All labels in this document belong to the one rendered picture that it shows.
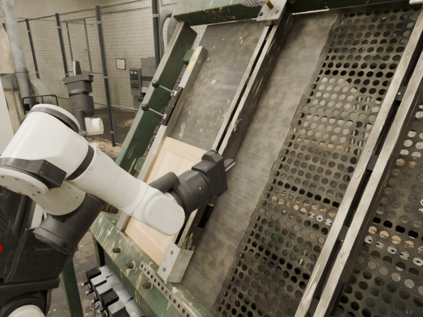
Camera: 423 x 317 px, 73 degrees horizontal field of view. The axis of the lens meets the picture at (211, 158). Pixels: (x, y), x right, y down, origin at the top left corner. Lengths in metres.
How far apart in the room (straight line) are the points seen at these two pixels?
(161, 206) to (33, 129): 0.25
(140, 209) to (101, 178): 0.09
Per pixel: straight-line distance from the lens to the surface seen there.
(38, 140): 0.49
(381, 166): 0.78
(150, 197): 0.54
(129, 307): 1.30
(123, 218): 1.43
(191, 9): 1.61
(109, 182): 0.51
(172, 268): 1.08
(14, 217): 0.87
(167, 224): 0.58
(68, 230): 0.72
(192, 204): 0.63
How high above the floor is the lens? 1.66
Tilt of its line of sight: 20 degrees down
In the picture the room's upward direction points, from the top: straight up
